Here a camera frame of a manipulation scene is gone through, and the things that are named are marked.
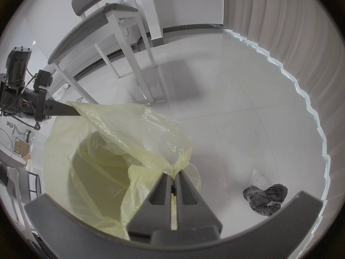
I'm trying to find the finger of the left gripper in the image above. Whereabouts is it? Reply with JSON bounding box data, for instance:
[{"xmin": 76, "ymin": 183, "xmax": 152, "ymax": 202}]
[{"xmin": 46, "ymin": 100, "xmax": 81, "ymax": 117}]

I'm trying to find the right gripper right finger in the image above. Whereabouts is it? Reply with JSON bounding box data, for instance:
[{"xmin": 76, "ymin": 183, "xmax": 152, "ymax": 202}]
[{"xmin": 174, "ymin": 170, "xmax": 223, "ymax": 238}]

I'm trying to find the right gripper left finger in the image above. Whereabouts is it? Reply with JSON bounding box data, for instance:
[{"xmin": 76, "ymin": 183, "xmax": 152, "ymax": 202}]
[{"xmin": 127, "ymin": 172, "xmax": 173, "ymax": 243}]

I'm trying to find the black plastic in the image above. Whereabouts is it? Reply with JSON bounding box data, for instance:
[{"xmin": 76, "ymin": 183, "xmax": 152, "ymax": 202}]
[{"xmin": 243, "ymin": 184, "xmax": 288, "ymax": 216}]

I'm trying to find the yellow plastic bag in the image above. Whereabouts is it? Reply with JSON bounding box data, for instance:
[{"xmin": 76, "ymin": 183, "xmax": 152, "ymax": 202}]
[{"xmin": 43, "ymin": 101, "xmax": 201, "ymax": 241}]

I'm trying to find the white trash bin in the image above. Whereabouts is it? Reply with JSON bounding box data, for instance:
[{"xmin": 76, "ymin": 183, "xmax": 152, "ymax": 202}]
[{"xmin": 47, "ymin": 128, "xmax": 141, "ymax": 226}]

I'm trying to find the small brown cardboard box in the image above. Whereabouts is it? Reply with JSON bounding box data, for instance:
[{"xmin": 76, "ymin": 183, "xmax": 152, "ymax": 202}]
[{"xmin": 13, "ymin": 140, "xmax": 30, "ymax": 157}]

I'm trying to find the white chair with grey seat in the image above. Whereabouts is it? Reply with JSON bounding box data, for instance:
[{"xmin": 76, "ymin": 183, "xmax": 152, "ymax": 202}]
[{"xmin": 48, "ymin": 0, "xmax": 162, "ymax": 106}]

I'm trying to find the white curtain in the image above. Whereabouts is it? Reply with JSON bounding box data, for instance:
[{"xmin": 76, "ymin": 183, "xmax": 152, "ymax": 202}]
[{"xmin": 222, "ymin": 0, "xmax": 345, "ymax": 200}]

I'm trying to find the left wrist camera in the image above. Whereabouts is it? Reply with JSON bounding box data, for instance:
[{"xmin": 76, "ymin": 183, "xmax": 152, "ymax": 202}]
[{"xmin": 33, "ymin": 69, "xmax": 53, "ymax": 89}]

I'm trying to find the black frame stool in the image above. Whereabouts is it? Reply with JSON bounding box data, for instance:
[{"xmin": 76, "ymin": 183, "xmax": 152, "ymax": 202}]
[{"xmin": 26, "ymin": 170, "xmax": 43, "ymax": 196}]

